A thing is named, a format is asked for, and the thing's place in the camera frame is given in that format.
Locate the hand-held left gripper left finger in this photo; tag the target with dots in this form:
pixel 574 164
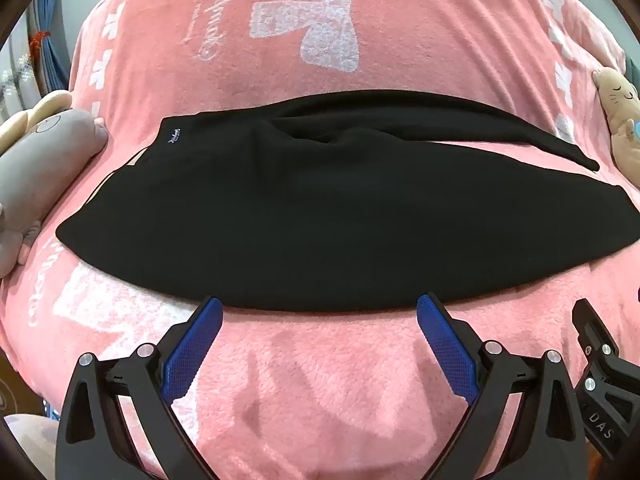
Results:
pixel 192 345

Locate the grey plush toy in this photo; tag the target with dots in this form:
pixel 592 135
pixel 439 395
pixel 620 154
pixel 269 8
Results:
pixel 37 170

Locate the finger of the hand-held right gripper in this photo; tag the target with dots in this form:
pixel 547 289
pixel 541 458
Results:
pixel 607 375

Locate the beige long-eared plush toy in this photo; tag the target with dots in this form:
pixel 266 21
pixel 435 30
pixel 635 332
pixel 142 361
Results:
pixel 30 112

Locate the beige cat plush toy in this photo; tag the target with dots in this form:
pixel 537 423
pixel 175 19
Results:
pixel 617 115

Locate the black pants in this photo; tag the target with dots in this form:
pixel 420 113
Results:
pixel 320 210

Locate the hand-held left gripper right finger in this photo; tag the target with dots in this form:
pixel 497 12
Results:
pixel 446 347

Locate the pink printed blanket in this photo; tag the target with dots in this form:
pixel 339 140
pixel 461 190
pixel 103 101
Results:
pixel 310 385

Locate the blue curtain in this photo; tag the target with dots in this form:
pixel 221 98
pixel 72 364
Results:
pixel 50 45

